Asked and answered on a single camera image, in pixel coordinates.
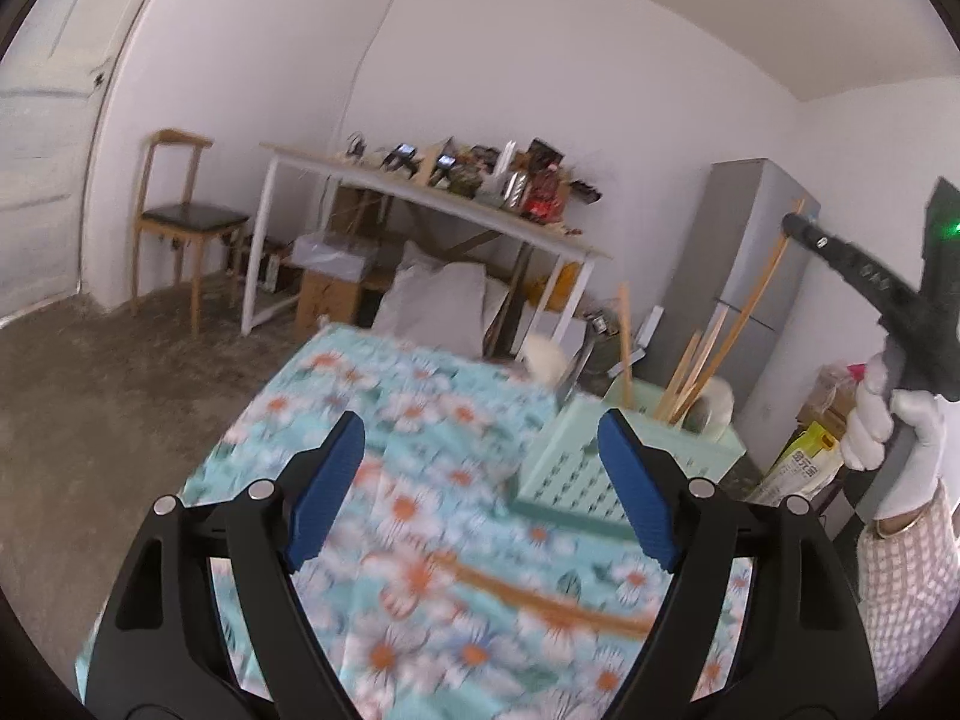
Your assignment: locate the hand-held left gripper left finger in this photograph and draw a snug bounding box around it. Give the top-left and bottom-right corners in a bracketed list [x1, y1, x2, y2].
[84, 411, 367, 720]

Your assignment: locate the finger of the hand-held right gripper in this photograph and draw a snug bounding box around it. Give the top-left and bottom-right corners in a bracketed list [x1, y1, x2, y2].
[782, 211, 932, 362]

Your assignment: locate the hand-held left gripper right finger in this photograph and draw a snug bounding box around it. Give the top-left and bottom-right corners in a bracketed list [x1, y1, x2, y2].
[598, 409, 878, 720]

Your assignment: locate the green plastic utensil holder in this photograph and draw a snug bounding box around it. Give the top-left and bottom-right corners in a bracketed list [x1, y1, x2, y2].
[514, 375, 747, 541]

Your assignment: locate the white plastic spoon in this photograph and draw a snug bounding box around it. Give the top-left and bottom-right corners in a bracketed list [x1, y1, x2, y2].
[694, 381, 737, 445]
[521, 334, 565, 383]

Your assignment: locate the wooden chopstick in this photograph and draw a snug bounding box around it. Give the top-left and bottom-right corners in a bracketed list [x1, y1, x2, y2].
[431, 551, 657, 635]
[667, 307, 728, 425]
[671, 199, 807, 422]
[616, 283, 635, 410]
[656, 328, 704, 417]

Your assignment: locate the person's right forearm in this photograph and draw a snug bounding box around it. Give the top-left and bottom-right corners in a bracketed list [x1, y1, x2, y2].
[855, 480, 960, 706]

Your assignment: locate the person's right hand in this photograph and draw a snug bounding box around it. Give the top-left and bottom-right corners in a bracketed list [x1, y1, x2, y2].
[838, 355, 947, 520]

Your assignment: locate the large cardboard box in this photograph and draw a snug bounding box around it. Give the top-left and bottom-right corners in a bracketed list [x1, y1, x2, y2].
[799, 364, 856, 428]

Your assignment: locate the floral blue tablecloth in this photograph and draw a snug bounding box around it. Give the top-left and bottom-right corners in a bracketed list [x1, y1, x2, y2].
[75, 322, 758, 720]

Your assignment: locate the grey refrigerator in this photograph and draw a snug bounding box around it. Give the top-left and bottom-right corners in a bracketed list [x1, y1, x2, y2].
[645, 157, 822, 458]

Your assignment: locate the yellow-green printed bag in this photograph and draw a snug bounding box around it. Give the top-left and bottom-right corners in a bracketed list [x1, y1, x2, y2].
[746, 420, 845, 511]

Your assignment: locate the yellow bag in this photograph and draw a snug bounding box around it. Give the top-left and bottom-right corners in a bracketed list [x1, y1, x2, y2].
[529, 262, 582, 312]

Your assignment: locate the white sack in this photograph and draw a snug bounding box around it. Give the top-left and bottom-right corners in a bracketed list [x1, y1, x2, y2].
[371, 240, 488, 361]

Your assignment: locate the small toaster oven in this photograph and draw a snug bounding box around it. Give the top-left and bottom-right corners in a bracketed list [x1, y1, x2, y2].
[229, 236, 290, 293]

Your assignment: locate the clear plastic box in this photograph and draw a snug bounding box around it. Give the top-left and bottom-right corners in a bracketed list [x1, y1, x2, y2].
[292, 231, 380, 275]

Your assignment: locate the flat cardboard box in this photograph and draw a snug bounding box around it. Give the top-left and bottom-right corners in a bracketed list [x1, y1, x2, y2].
[330, 184, 391, 237]

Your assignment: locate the red drink bottle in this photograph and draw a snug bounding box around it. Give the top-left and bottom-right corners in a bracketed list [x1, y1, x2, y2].
[525, 169, 563, 218]

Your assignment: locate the wooden chair with dark seat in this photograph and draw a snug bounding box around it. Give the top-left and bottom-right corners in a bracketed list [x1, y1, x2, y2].
[131, 129, 252, 338]

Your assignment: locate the white-legged wooden desk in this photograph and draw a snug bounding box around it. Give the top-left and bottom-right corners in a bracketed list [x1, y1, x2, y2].
[240, 141, 614, 361]

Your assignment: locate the white panel door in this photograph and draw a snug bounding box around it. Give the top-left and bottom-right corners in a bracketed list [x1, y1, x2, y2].
[0, 0, 185, 323]

